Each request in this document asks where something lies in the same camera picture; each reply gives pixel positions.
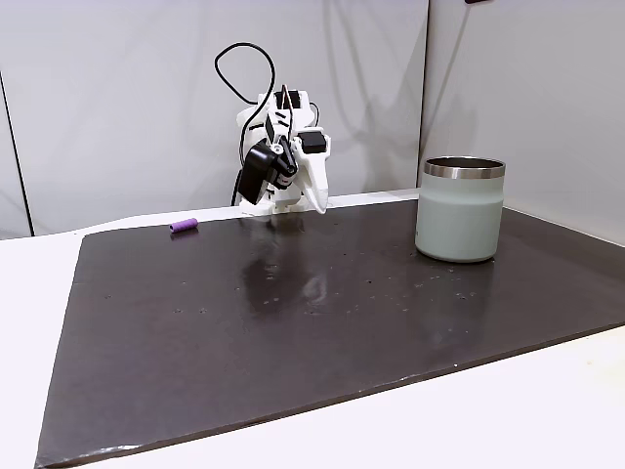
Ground dark brown table mat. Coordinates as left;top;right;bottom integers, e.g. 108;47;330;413
33;197;625;469

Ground black cable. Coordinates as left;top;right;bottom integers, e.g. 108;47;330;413
213;42;277;207

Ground black camera box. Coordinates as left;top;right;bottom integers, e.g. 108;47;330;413
237;143;282;205

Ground pale green steel-rimmed cup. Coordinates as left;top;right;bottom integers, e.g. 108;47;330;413
414;155;506;265

